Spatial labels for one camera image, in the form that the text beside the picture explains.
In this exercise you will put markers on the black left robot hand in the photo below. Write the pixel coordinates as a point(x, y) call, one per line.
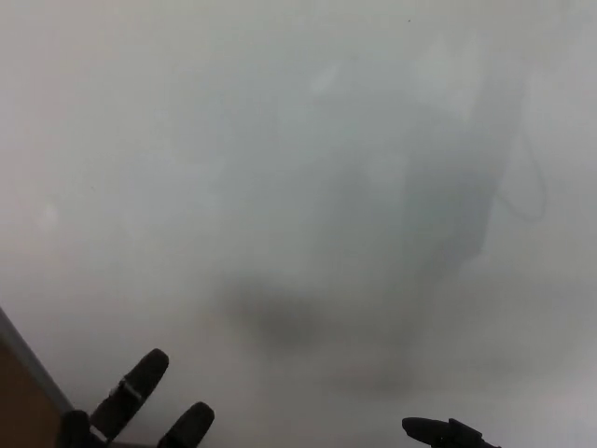
point(135, 387)

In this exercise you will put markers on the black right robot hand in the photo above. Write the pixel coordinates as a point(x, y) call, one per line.
point(434, 431)

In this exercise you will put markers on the brown wooden panel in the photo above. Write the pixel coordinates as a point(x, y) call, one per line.
point(21, 406)

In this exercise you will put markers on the white whiteboard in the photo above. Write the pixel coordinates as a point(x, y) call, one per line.
point(233, 140)

